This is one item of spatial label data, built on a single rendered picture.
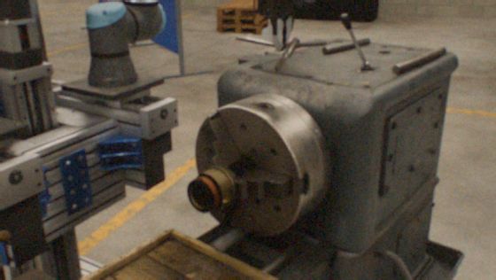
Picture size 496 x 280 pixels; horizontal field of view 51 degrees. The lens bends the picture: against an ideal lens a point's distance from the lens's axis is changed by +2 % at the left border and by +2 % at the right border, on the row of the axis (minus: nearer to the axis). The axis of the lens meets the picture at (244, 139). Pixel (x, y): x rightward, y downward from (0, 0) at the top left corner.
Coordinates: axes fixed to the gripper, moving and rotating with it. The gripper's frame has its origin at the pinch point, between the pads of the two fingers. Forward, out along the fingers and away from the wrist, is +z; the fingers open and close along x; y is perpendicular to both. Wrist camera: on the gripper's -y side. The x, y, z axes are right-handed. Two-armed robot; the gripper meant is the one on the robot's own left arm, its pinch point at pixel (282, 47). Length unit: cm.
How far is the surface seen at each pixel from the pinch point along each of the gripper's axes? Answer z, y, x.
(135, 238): 130, 126, -37
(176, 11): 54, 364, -300
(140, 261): 42, 3, 51
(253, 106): 6.4, -13.7, 29.5
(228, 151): 16.1, -10.3, 34.2
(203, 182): 18, -13, 45
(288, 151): 13.3, -24.4, 31.5
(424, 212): 52, -33, -30
